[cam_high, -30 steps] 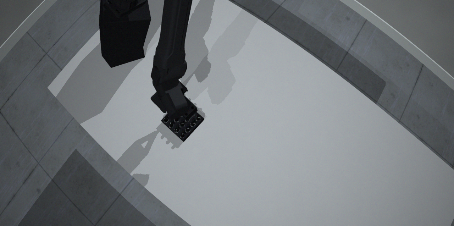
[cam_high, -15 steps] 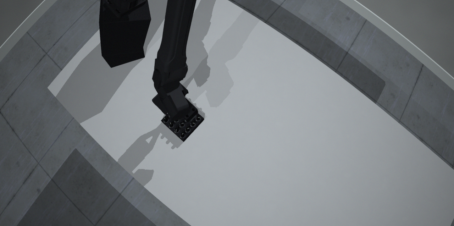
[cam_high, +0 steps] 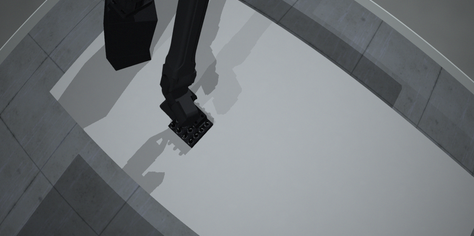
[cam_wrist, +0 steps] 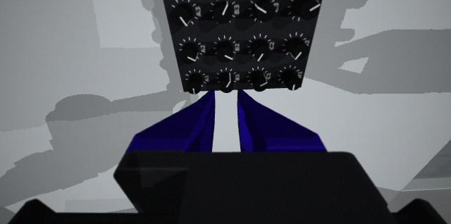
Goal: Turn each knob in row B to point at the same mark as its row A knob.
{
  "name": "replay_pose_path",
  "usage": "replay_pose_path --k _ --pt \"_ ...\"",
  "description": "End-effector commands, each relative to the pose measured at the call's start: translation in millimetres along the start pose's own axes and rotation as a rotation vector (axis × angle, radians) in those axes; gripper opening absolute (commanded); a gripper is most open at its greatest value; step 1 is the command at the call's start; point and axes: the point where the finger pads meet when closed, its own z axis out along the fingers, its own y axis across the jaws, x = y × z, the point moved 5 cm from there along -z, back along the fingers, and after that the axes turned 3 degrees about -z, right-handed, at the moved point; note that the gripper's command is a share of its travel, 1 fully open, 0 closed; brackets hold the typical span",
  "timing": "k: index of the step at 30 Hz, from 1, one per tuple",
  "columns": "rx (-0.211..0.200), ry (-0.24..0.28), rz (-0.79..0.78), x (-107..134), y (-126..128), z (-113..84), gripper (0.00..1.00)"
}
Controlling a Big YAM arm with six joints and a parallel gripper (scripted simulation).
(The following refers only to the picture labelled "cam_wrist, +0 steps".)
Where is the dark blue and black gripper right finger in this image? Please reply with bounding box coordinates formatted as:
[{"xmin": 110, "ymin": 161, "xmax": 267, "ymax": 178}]
[{"xmin": 237, "ymin": 89, "xmax": 327, "ymax": 152}]

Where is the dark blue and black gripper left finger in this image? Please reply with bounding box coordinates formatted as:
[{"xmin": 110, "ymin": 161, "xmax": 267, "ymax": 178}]
[{"xmin": 125, "ymin": 89, "xmax": 216, "ymax": 153}]

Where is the black knob box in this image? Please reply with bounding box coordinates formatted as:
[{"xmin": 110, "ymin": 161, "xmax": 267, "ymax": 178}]
[{"xmin": 163, "ymin": 0, "xmax": 322, "ymax": 94}]

